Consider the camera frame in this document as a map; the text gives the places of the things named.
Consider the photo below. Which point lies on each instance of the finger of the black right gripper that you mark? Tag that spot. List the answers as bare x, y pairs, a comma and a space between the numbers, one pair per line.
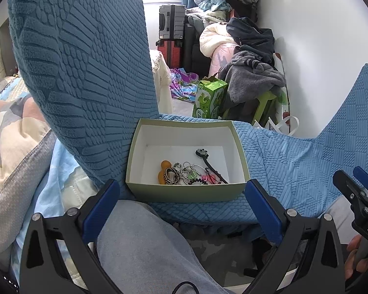
361, 175
350, 188

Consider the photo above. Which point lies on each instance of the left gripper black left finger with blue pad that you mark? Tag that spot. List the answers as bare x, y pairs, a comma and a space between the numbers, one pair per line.
42, 268

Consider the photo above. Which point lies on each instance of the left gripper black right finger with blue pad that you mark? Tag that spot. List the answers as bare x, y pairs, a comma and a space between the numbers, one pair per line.
308, 255

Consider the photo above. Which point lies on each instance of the grey trouser leg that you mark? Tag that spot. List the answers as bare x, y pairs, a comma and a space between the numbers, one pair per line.
142, 253

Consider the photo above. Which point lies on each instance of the green plastic stool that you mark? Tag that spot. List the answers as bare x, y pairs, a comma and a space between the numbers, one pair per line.
256, 110

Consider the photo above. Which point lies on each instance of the pink tassel earrings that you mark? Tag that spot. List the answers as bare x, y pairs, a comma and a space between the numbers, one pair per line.
210, 178

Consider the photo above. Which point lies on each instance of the patterned bed quilt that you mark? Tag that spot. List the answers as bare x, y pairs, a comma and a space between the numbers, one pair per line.
26, 146

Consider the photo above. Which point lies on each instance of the green white cardboard box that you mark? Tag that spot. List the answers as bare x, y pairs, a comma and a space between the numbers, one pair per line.
157, 140

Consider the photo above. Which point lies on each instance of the grey fleece garment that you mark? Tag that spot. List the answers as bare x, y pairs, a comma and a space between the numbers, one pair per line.
247, 77

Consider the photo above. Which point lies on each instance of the dark navy hoodie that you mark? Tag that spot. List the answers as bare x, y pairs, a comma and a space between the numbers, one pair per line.
250, 37

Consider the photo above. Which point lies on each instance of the green carton box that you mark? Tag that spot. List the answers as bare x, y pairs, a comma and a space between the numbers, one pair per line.
209, 98

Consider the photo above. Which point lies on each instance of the pink quilted garment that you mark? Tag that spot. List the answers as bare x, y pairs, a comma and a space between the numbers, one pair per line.
222, 55

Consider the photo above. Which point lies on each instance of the purple colourful cloth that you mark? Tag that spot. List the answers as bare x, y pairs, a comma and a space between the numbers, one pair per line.
183, 85

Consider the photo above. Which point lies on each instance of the cream puffy jacket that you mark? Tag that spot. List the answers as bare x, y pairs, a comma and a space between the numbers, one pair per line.
212, 37

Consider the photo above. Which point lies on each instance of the cream lace covered furniture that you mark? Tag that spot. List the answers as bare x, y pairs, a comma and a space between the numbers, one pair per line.
162, 82

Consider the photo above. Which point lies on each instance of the red hard suitcase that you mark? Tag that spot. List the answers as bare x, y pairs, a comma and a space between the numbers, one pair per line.
171, 51

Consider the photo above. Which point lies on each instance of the grey hard suitcase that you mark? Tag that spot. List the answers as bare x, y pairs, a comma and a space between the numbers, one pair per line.
171, 22

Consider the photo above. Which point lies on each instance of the silver keyring chain cluster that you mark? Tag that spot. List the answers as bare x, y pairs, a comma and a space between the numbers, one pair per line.
190, 174

